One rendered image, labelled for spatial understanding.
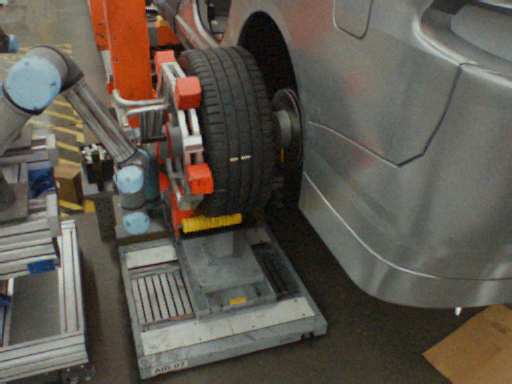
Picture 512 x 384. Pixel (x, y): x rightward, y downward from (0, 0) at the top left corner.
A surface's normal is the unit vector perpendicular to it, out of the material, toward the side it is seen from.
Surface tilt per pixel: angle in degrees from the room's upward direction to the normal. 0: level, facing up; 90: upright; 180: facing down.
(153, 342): 0
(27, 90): 85
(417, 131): 90
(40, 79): 85
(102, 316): 0
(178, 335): 0
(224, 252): 90
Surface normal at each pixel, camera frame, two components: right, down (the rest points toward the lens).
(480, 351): 0.02, -0.82
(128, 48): 0.29, 0.54
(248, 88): 0.18, -0.32
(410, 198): -0.76, 0.37
